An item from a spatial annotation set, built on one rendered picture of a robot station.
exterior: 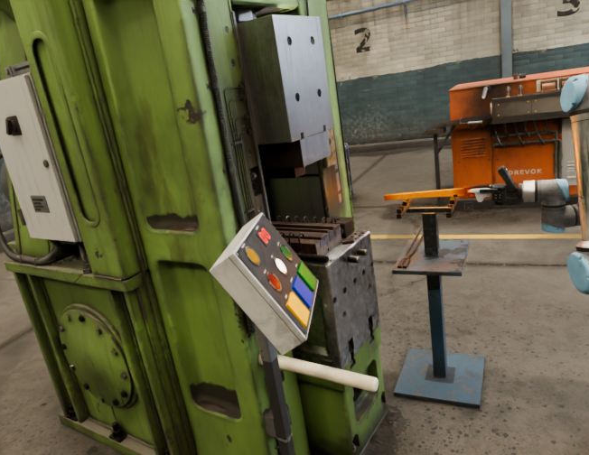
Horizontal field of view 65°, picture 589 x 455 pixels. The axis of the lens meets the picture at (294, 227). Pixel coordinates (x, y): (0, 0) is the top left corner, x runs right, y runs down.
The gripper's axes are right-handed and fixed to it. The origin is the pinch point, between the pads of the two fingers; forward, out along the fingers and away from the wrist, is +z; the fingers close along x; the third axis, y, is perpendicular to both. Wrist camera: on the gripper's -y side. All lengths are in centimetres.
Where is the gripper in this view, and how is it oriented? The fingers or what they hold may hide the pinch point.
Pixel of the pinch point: (471, 189)
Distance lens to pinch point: 217.7
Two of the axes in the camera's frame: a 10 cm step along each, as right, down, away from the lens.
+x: 4.2, -3.2, 8.5
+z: -9.0, 0.1, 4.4
